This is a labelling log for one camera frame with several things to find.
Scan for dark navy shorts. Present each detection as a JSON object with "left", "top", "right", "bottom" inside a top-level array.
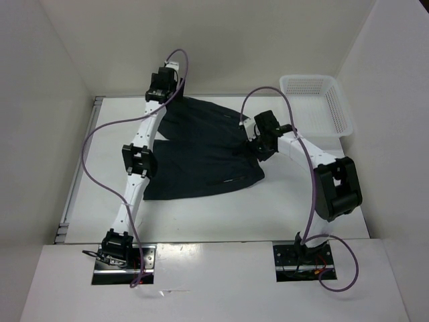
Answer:
[{"left": 143, "top": 97, "right": 265, "bottom": 201}]

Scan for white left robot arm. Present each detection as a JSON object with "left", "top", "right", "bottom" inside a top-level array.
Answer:
[{"left": 98, "top": 62, "right": 180, "bottom": 268}]

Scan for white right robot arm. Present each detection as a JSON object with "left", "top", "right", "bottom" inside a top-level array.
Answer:
[{"left": 239, "top": 111, "right": 363, "bottom": 264}]

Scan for white plastic perforated basket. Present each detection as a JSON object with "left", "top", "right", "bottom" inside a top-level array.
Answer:
[{"left": 279, "top": 74, "right": 353, "bottom": 138}]

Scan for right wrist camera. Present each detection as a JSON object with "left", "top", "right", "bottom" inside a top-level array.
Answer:
[{"left": 239, "top": 118, "right": 259, "bottom": 142}]

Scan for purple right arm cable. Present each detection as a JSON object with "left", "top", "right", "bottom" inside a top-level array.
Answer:
[{"left": 239, "top": 86, "right": 361, "bottom": 293}]

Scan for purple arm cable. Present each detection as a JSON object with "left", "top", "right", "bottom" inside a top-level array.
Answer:
[
  {"left": 239, "top": 86, "right": 361, "bottom": 293},
  {"left": 82, "top": 48, "right": 190, "bottom": 288}
]

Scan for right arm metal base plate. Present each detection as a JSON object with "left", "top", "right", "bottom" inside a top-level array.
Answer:
[{"left": 272, "top": 241, "right": 337, "bottom": 282}]

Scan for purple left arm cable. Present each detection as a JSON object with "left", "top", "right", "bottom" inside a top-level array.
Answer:
[{"left": 82, "top": 48, "right": 190, "bottom": 288}]

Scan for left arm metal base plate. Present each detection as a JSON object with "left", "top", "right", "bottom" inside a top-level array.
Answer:
[{"left": 83, "top": 244, "right": 157, "bottom": 286}]

